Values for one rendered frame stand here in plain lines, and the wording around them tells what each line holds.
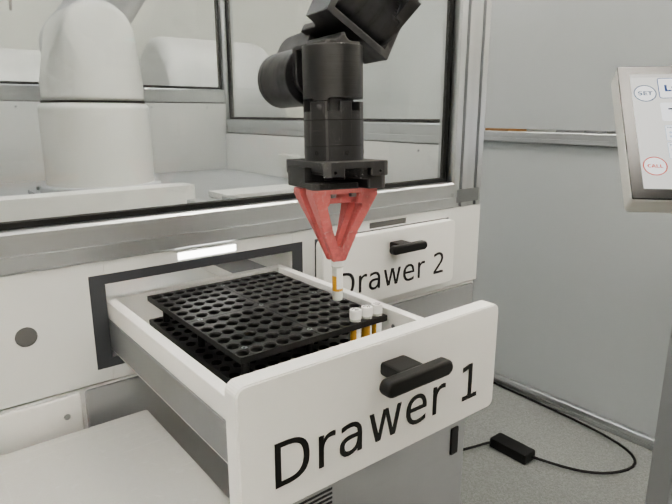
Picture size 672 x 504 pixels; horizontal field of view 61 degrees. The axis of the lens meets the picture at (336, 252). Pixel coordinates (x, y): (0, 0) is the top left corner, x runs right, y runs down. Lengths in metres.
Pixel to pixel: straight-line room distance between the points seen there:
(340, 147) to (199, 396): 0.25
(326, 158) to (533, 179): 1.79
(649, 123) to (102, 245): 0.98
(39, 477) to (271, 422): 0.31
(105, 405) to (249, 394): 0.37
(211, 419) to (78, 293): 0.27
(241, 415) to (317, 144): 0.25
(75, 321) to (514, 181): 1.88
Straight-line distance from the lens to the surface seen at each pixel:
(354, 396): 0.47
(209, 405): 0.50
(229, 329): 0.58
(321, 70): 0.53
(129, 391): 0.76
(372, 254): 0.88
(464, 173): 1.04
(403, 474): 1.15
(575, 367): 2.34
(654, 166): 1.19
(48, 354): 0.71
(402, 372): 0.46
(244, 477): 0.44
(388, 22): 0.57
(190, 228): 0.73
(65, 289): 0.69
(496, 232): 2.40
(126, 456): 0.67
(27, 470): 0.68
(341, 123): 0.53
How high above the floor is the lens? 1.11
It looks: 14 degrees down
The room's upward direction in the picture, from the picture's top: straight up
